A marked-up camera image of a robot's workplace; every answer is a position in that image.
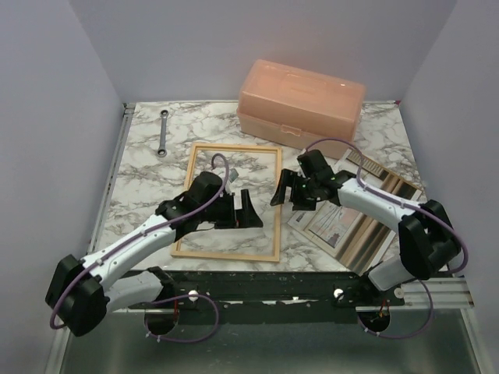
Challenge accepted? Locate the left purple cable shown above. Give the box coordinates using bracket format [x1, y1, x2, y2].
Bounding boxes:
[49, 153, 231, 344]

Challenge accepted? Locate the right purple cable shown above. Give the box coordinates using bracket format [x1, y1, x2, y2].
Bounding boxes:
[302, 139, 469, 339]

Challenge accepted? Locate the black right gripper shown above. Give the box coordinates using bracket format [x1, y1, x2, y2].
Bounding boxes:
[271, 168, 319, 212]

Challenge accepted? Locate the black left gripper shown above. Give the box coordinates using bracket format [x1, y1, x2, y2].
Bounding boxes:
[200, 189, 263, 230]

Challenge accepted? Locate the aluminium side rail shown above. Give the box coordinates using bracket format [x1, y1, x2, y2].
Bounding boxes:
[87, 103, 136, 254]

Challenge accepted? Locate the black table edge rail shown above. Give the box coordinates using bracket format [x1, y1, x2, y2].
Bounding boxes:
[80, 268, 406, 326]

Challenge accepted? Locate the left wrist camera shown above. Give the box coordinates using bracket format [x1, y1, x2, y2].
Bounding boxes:
[225, 168, 239, 194]

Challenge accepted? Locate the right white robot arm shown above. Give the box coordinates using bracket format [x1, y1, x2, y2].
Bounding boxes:
[271, 150, 461, 305]

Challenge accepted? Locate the silver ratchet wrench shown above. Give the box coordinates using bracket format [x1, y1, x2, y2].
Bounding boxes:
[157, 110, 169, 157]

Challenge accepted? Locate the photo print with window scene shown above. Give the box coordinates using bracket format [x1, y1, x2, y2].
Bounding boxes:
[288, 157, 422, 275]

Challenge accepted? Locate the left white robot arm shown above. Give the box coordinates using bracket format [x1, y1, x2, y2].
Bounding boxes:
[45, 171, 264, 337]

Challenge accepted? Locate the light wooden picture frame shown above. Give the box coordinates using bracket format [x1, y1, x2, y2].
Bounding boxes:
[170, 143, 282, 263]

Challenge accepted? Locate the purple cable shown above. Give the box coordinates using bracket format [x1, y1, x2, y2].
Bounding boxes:
[49, 153, 231, 344]
[302, 139, 469, 339]

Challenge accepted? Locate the translucent orange plastic box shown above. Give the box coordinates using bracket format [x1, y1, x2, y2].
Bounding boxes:
[236, 60, 366, 149]

